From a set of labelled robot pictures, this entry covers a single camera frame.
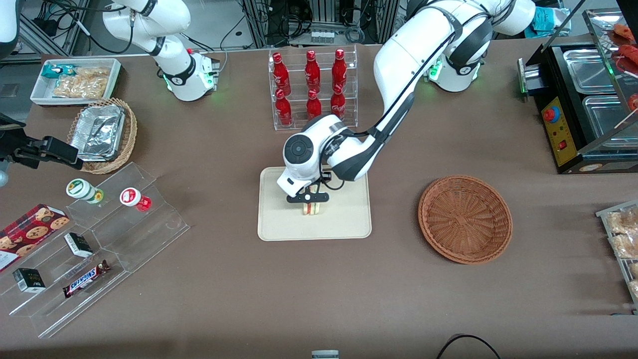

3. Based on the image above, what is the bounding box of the triangle sandwich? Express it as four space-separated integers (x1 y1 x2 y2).
301 187 323 216

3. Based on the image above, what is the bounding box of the cream plastic tray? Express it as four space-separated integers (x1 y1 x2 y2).
258 166 372 241

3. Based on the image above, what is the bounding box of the light wicker basket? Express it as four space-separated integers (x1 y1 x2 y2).
67 98 138 175

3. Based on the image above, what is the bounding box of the brown wicker basket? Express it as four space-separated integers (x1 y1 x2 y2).
418 175 513 265

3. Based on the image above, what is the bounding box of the grey rectangular snack bin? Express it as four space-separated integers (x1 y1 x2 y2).
30 58 122 107

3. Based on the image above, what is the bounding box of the silver foil container stack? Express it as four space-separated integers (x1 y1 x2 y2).
70 104 125 163

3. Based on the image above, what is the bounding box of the green-lid sunflower cup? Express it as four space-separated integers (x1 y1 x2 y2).
66 179 104 205

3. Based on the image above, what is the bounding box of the teal snack packet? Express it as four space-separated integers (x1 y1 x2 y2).
41 64 75 79

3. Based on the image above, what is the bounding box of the clear acrylic bottle rack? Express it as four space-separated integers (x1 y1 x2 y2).
269 45 358 131

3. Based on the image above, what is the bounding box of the red Coca-Cola bottle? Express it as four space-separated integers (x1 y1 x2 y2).
272 52 291 96
332 48 347 90
330 85 346 120
305 50 321 94
275 89 293 126
307 90 322 121

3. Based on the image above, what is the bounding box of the red-lid small cup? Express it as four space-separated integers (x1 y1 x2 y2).
120 187 152 212

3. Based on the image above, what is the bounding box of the red plaid cookie box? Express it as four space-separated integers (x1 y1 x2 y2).
0 203 70 272

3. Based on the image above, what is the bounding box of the small black carton box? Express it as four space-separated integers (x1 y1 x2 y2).
64 232 94 258
12 268 46 293

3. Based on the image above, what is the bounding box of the clear acrylic stepped stand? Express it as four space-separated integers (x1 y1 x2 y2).
0 162 191 340

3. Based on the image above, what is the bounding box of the Snickers chocolate bar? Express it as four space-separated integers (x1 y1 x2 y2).
62 260 110 299

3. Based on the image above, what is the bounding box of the black food warmer case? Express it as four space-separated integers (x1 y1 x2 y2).
517 7 638 175

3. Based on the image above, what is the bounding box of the steel food pan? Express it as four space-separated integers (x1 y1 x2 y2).
582 95 638 139
562 48 617 95

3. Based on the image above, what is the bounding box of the black loose cable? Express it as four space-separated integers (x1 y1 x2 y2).
436 334 501 359

